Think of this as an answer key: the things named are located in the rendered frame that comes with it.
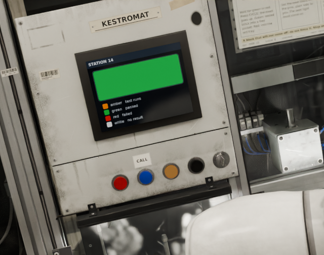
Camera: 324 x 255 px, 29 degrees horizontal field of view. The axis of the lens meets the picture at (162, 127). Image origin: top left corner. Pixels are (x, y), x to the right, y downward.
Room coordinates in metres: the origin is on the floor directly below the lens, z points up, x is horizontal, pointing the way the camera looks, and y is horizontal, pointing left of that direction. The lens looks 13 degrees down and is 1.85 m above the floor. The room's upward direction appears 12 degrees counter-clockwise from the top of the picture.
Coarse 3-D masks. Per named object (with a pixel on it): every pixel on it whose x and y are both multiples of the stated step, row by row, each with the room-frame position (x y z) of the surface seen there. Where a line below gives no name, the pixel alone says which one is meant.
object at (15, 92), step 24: (0, 0) 1.40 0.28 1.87; (0, 24) 1.40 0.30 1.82; (0, 48) 1.40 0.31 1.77; (0, 72) 1.40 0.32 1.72; (24, 96) 1.40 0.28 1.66; (24, 120) 1.41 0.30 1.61; (24, 144) 1.40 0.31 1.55; (48, 192) 1.40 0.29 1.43; (48, 216) 1.41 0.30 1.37; (48, 240) 1.40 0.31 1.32
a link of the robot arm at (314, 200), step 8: (304, 192) 0.91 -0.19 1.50; (312, 192) 0.90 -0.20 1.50; (320, 192) 0.89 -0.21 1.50; (304, 200) 0.89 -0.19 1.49; (312, 200) 0.88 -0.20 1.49; (320, 200) 0.87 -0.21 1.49; (304, 208) 0.87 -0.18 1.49; (312, 208) 0.87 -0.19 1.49; (320, 208) 0.86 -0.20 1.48; (312, 216) 0.86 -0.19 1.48; (320, 216) 0.85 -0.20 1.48; (312, 224) 0.85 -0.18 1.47; (320, 224) 0.85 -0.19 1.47; (312, 232) 0.85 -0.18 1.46; (320, 232) 0.84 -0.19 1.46; (312, 240) 0.84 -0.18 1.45; (320, 240) 0.84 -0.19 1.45; (312, 248) 0.84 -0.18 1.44; (320, 248) 0.84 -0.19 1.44
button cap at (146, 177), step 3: (144, 171) 1.40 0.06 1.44; (147, 171) 1.40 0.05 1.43; (141, 174) 1.40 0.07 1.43; (144, 174) 1.40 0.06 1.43; (147, 174) 1.40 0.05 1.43; (150, 174) 1.40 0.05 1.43; (141, 177) 1.40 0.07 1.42; (144, 177) 1.40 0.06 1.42; (147, 177) 1.40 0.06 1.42; (150, 177) 1.40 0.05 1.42; (141, 180) 1.40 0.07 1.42; (144, 180) 1.40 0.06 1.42; (147, 180) 1.40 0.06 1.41; (150, 180) 1.40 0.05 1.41; (144, 183) 1.40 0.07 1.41; (147, 183) 1.40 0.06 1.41
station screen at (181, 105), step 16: (160, 48) 1.39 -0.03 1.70; (176, 48) 1.39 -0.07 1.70; (96, 64) 1.38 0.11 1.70; (112, 64) 1.38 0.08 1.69; (128, 64) 1.38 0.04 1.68; (96, 96) 1.38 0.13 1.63; (128, 96) 1.38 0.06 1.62; (144, 96) 1.39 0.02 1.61; (160, 96) 1.39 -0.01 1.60; (176, 96) 1.39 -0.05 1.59; (112, 112) 1.38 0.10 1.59; (128, 112) 1.38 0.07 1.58; (144, 112) 1.39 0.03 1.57; (160, 112) 1.39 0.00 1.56; (176, 112) 1.39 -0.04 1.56; (112, 128) 1.38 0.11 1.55
